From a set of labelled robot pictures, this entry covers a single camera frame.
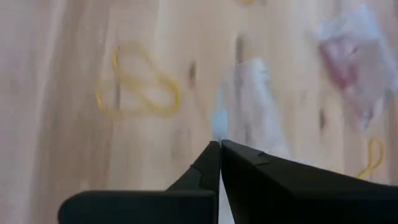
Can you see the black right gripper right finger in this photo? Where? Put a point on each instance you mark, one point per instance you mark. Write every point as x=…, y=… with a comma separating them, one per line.
x=295, y=199

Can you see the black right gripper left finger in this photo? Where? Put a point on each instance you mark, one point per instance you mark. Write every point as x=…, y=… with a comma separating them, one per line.
x=155, y=208

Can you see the clear plastic zip bag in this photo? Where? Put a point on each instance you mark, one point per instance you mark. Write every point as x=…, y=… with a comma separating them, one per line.
x=255, y=102
x=367, y=31

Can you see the yellow rubber band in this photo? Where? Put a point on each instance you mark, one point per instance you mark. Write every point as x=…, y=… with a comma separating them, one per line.
x=164, y=80
x=371, y=155

